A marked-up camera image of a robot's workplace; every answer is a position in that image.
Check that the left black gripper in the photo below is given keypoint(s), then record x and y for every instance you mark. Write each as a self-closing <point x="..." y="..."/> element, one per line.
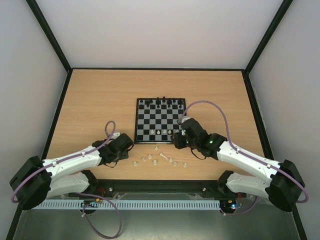
<point x="125" y="155"/>

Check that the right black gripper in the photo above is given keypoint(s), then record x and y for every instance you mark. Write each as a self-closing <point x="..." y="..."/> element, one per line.
<point x="178" y="139"/>

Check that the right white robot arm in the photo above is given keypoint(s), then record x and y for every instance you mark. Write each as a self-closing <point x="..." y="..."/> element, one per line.
<point x="279" y="182"/>

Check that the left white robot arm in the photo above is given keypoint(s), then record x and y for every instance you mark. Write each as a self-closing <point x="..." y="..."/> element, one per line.
<point x="38" y="180"/>

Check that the green circuit board right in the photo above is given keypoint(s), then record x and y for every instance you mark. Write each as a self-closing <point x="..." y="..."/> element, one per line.
<point x="232" y="204"/>

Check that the black and silver chessboard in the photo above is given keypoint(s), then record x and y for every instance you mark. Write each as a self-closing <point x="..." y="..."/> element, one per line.
<point x="148" y="119"/>

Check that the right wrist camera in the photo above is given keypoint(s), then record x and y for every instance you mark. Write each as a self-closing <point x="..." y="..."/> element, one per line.
<point x="182" y="120"/>

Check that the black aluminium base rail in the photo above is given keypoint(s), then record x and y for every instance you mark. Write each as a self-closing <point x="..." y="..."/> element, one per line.
<point x="204" y="188"/>

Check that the white slotted cable duct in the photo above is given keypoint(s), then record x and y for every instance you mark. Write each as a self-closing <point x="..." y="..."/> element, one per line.
<point x="77" y="204"/>

